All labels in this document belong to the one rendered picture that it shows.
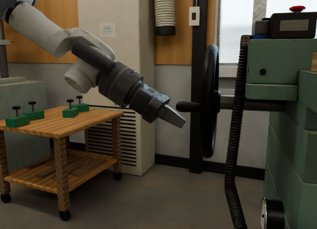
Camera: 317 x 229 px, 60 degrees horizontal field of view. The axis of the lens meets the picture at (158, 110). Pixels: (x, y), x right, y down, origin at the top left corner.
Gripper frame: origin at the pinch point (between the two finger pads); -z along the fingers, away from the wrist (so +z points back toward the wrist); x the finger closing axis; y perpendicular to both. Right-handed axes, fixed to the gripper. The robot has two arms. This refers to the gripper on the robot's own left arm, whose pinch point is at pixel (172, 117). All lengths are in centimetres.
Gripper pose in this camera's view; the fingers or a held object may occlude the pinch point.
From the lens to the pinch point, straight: 63.0
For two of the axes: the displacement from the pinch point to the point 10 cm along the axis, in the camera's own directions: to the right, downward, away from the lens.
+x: -2.3, 1.5, -9.6
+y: 4.9, -8.3, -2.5
